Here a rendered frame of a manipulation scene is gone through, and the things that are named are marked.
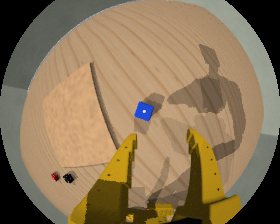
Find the black die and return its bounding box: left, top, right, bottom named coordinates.
left=63, top=174, right=74, bottom=184

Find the blue die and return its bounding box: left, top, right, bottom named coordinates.
left=134, top=102, right=154, bottom=121

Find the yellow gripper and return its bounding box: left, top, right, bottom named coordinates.
left=68, top=129, right=242, bottom=224

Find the red die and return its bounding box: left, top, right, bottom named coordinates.
left=51, top=173, right=59, bottom=181

